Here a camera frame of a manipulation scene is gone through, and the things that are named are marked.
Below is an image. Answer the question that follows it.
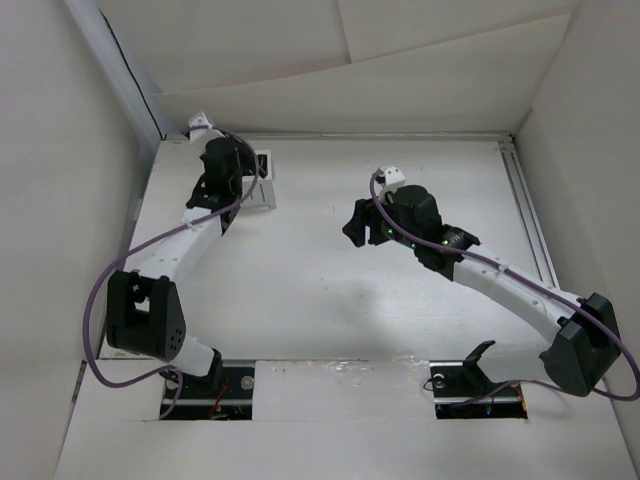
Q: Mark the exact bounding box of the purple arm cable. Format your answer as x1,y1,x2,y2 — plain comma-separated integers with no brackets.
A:
368,169,640,404
82,127,266,420

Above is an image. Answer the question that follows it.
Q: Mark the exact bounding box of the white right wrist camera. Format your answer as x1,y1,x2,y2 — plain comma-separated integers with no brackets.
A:
374,165,406,201

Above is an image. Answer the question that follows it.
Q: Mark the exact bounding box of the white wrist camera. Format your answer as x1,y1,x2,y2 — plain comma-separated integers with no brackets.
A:
188,111,215,133
374,165,406,201

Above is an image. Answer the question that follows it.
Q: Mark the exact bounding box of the white slatted organizer box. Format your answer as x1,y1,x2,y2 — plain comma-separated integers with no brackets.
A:
241,149,277,210

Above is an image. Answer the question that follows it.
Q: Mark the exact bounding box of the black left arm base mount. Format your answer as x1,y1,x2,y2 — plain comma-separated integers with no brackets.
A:
159,360,256,421

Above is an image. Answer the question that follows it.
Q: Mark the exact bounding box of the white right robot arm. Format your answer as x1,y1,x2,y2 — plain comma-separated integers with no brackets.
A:
342,185,620,397

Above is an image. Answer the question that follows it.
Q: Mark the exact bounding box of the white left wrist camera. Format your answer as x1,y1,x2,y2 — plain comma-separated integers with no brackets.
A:
188,111,215,133

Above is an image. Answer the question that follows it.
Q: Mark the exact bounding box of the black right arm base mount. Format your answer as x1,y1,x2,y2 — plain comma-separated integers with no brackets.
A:
422,340,528,420

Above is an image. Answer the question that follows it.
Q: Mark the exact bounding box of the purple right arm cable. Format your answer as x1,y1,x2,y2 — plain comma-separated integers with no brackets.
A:
368,169,640,404

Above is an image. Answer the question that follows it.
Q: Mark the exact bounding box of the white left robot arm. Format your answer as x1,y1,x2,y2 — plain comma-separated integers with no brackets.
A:
106,135,259,397

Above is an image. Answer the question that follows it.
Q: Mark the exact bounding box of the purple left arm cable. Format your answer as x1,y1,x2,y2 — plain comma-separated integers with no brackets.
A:
82,127,266,420

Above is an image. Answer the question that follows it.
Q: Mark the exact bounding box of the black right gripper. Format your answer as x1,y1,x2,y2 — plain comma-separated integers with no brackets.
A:
341,190,421,250

